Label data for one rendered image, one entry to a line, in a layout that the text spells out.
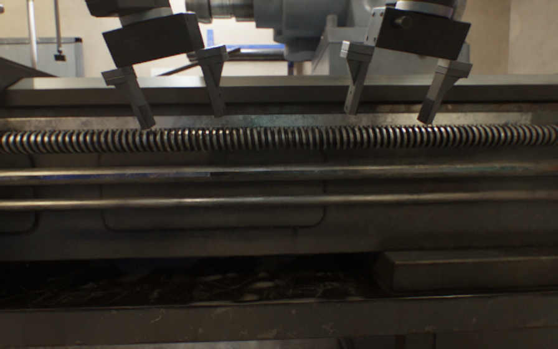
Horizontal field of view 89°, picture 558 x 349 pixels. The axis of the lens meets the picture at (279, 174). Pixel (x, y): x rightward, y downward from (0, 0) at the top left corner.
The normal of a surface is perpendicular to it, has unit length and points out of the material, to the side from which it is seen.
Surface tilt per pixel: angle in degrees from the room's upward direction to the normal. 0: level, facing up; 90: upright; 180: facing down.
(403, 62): 90
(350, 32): 62
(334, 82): 36
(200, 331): 90
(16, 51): 90
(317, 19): 135
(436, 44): 114
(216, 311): 90
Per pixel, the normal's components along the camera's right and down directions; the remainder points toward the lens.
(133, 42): -0.11, 0.48
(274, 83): 0.00, -0.76
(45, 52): 0.04, 0.08
